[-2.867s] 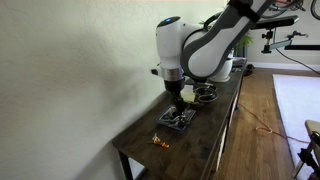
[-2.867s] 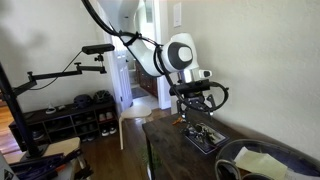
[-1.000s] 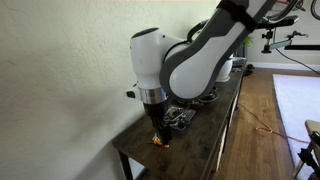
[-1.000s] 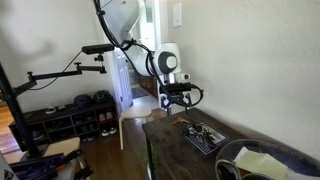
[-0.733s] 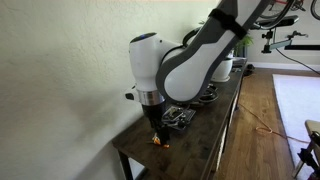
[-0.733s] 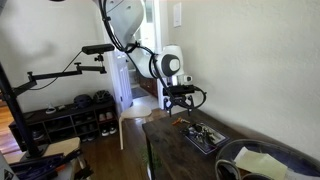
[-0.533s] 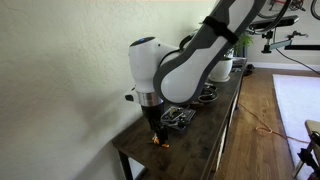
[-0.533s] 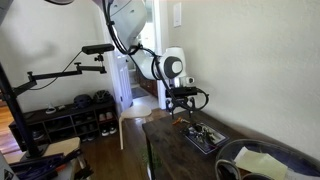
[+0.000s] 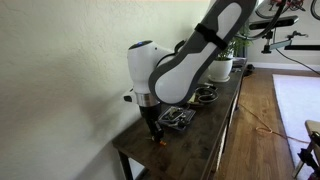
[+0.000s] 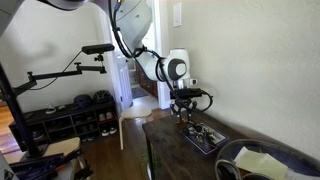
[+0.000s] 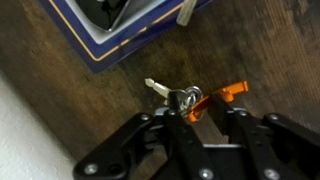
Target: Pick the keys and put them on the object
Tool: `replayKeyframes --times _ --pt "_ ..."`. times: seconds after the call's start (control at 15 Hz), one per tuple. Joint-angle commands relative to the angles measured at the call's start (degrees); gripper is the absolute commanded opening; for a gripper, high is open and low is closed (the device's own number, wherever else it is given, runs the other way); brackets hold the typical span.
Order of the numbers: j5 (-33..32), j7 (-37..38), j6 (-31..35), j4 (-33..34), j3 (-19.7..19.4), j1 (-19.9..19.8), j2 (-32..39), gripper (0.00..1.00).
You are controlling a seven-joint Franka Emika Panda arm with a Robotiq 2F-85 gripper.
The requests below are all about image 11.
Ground blue square tray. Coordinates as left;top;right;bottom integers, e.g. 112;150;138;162
37;0;214;74

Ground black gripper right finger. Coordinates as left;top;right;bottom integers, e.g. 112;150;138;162
209;95;320;180

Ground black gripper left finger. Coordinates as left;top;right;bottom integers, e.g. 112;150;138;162
73;90;218;180

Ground keys with orange carabiner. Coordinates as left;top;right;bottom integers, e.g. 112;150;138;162
144;77;250;123

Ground dark wood console table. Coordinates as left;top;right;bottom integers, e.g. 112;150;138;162
0;0;320;180

